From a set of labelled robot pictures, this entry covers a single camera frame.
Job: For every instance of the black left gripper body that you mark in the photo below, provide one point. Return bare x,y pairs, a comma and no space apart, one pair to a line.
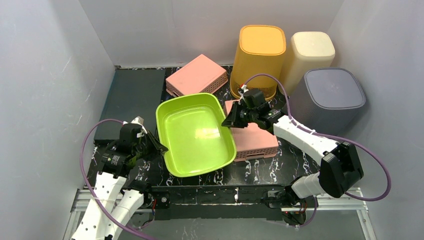
145,144

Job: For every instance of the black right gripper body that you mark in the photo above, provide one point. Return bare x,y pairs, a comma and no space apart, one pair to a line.
240,115

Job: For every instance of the pink perforated basket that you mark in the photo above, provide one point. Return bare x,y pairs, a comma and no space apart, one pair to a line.
201,75
253,143

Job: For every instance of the green plastic tray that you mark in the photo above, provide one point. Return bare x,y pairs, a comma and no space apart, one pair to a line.
190,126

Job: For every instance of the orange slatted waste bin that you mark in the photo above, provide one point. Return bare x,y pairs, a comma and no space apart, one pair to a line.
260,50

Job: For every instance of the grey slatted waste bin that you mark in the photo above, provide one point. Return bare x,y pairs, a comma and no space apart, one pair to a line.
327,99

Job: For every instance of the cream bin liner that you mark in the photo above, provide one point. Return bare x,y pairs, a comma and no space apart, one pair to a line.
306,50

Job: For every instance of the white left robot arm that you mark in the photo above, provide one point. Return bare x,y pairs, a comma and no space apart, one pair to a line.
112,204

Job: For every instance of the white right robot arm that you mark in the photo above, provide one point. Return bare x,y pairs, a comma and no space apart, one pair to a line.
340,166

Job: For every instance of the dark grey flat box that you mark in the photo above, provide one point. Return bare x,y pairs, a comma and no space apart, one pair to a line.
135,92

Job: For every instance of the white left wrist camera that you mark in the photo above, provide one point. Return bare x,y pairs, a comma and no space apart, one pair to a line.
139,121

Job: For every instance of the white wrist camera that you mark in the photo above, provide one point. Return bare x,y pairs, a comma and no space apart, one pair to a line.
243,89
139,121

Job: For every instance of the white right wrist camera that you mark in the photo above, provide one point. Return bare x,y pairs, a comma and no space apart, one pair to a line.
243,89

